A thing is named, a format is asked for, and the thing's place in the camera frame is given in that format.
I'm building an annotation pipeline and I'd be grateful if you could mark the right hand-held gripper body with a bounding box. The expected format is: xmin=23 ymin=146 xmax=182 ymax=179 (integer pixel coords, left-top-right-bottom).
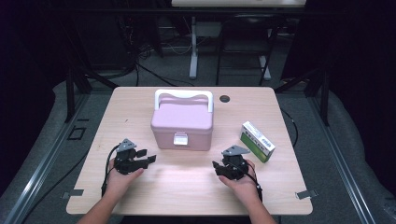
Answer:
xmin=221 ymin=145 xmax=251 ymax=181

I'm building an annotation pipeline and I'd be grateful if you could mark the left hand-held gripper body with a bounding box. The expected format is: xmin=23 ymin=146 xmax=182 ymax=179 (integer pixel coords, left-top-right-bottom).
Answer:
xmin=113 ymin=138 xmax=145 ymax=175

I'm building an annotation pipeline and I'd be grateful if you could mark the green white medicine box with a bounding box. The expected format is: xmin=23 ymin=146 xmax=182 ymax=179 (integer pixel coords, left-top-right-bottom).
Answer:
xmin=238 ymin=120 xmax=276 ymax=164

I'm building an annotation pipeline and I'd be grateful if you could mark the pink storage box white handle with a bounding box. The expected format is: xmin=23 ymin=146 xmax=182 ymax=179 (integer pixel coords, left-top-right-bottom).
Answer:
xmin=150 ymin=89 xmax=215 ymax=152

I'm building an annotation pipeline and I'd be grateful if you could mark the person's left hand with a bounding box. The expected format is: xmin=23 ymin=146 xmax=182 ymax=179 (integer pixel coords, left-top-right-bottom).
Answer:
xmin=103 ymin=167 xmax=145 ymax=203

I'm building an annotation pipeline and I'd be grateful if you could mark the person's right hand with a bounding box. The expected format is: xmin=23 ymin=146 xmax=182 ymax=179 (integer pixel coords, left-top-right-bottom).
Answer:
xmin=218 ymin=159 xmax=262 ymax=206

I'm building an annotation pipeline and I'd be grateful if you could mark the grey tape piece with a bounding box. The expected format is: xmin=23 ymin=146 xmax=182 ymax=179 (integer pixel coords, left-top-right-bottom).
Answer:
xmin=294 ymin=189 xmax=319 ymax=201
xmin=61 ymin=189 xmax=85 ymax=200

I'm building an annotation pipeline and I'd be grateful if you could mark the white desk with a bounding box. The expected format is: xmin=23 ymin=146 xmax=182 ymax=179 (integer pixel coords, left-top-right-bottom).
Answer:
xmin=171 ymin=0 xmax=307 ymax=81

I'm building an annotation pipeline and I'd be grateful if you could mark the black chair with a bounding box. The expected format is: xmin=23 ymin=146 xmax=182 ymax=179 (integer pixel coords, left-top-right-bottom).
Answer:
xmin=215 ymin=13 xmax=282 ymax=87

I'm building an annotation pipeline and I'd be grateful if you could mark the dark computer tower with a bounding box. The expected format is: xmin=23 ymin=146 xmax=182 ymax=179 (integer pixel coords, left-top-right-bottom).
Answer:
xmin=120 ymin=12 xmax=163 ymax=59

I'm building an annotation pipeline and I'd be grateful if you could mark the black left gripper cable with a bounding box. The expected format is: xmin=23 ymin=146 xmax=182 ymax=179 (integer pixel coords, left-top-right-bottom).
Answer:
xmin=101 ymin=144 xmax=120 ymax=199

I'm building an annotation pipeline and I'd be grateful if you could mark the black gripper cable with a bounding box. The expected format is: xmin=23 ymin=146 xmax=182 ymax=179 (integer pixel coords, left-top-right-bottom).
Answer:
xmin=101 ymin=144 xmax=120 ymax=199
xmin=246 ymin=160 xmax=263 ymax=203

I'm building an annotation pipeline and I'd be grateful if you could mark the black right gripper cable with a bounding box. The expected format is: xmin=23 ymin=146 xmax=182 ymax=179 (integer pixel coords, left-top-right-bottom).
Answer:
xmin=246 ymin=160 xmax=263 ymax=203

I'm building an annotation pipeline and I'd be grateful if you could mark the thin black table cable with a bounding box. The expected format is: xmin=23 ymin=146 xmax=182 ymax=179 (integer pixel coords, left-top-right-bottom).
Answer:
xmin=279 ymin=106 xmax=300 ymax=149

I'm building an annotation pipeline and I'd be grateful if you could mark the black floor cable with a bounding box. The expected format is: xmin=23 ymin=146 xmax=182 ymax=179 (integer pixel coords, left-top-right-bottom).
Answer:
xmin=134 ymin=61 xmax=196 ymax=89

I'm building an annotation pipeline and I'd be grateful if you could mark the aluminium floor rail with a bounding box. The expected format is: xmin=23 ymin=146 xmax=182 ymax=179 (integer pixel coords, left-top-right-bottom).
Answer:
xmin=2 ymin=92 xmax=92 ymax=224
xmin=306 ymin=95 xmax=378 ymax=224

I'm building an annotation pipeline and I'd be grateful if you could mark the black frame post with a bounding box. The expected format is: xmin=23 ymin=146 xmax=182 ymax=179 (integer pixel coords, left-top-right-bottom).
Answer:
xmin=63 ymin=65 xmax=120 ymax=124
xmin=274 ymin=65 xmax=332 ymax=127

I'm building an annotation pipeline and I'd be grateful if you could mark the black horizontal frame bar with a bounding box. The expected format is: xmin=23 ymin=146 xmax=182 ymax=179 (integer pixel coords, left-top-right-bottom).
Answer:
xmin=40 ymin=7 xmax=344 ymax=16

